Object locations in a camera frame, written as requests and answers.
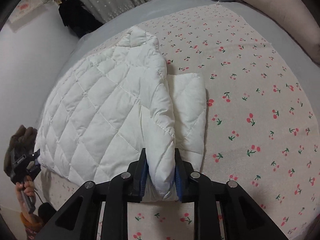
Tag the wall calendar with red print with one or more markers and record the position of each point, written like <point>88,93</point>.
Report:
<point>25,12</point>

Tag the cherry print bed sheet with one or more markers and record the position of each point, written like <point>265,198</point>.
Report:
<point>261,130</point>

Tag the pink folded quilt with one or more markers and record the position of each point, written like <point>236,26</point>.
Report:
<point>295,18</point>

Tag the person's left hand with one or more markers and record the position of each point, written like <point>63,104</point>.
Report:
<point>28,188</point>

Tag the brown fleece garment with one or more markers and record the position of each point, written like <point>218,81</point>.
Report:
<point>22,141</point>

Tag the grey bed cover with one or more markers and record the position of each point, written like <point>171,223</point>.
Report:
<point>303,67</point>

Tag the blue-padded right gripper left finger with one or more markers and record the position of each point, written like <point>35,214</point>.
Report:
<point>140,177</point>

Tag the black hanging garment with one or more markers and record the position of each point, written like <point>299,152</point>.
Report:
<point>76,17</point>

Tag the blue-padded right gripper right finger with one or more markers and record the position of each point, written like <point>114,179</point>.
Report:
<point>182,171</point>

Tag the white quilted hooded jacket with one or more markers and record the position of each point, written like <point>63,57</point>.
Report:
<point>114,104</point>

